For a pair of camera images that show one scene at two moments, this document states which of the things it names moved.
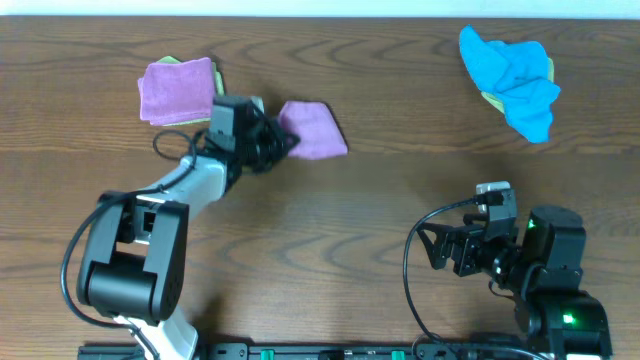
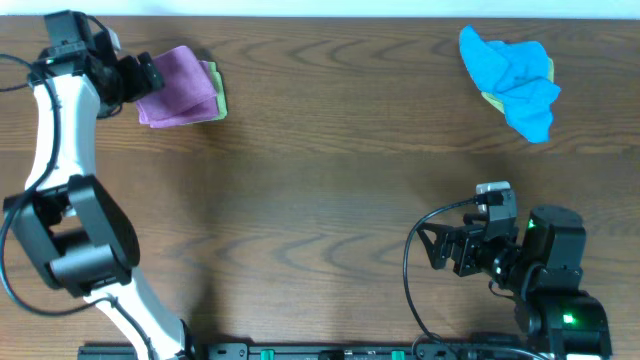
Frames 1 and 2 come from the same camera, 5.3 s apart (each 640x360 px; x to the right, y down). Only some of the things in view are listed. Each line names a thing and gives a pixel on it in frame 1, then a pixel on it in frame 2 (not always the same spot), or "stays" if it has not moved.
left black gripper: x=270 y=141 → x=148 y=73
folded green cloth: x=217 y=85 stays
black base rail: x=302 y=351 stays
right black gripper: x=468 y=238 stays
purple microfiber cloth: x=317 y=127 → x=188 y=93
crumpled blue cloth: x=518 y=72 stays
